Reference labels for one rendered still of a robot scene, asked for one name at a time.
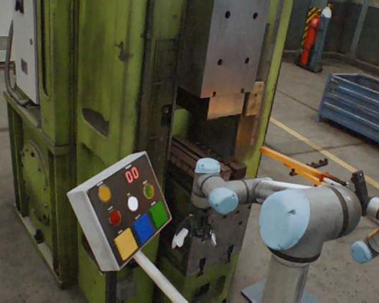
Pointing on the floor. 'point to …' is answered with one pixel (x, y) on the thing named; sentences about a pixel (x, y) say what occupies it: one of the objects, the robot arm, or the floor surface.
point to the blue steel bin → (359, 105)
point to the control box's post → (111, 286)
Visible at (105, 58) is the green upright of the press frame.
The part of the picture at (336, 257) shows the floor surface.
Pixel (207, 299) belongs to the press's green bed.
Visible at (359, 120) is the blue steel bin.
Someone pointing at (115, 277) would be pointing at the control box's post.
